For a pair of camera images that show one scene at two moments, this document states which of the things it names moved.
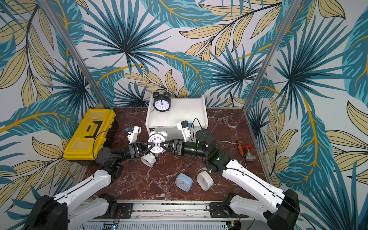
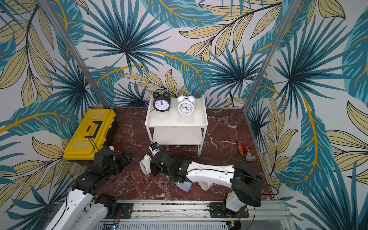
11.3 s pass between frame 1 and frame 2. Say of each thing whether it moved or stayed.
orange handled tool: stayed
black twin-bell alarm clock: stayed
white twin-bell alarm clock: moved
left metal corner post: stayed
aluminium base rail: stayed
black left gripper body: moved
